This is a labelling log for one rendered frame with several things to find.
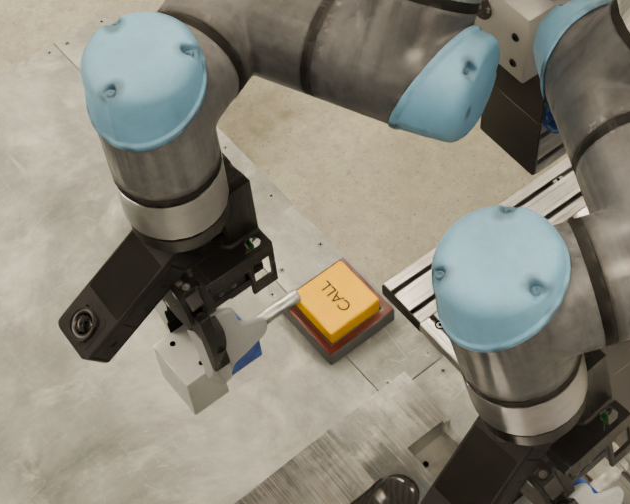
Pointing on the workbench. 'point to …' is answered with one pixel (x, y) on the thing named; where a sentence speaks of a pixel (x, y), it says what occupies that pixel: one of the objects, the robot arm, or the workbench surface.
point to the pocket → (436, 447)
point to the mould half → (358, 451)
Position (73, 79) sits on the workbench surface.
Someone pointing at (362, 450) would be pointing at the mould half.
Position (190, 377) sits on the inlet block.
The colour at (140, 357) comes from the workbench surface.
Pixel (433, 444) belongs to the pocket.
